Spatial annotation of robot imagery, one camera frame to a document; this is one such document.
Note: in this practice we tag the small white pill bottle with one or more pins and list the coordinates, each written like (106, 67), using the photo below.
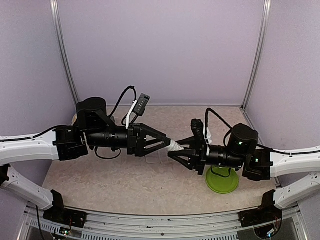
(174, 147)

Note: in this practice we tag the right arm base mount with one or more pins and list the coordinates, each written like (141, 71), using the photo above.
(265, 213)

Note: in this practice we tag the left aluminium frame post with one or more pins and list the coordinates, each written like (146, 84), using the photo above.
(54, 5)

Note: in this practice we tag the front aluminium rail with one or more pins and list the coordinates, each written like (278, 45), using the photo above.
(113, 226)

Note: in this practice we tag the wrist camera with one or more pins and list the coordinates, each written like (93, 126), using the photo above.
(138, 108)
(198, 130)

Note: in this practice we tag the right aluminium frame post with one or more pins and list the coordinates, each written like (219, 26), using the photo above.
(258, 53)

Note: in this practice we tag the beige wooden plate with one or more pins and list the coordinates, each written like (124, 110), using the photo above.
(74, 119)

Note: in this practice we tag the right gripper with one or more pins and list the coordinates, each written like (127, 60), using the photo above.
(198, 156)

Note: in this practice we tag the clear plastic pill organizer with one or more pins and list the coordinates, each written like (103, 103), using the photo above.
(158, 158)

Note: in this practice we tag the green plate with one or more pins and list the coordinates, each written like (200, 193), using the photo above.
(222, 180)

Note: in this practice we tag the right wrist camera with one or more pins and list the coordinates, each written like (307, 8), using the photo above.
(198, 130)

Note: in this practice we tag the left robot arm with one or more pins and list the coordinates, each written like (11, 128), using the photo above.
(92, 130)

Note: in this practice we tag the aluminium frame post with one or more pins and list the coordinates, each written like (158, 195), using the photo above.
(54, 5)
(258, 53)

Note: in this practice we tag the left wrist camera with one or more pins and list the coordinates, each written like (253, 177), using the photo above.
(138, 108)

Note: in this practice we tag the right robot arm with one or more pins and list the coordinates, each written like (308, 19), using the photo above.
(241, 150)

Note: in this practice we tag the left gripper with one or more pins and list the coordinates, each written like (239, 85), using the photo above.
(134, 148)

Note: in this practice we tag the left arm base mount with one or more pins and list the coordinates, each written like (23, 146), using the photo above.
(66, 216)

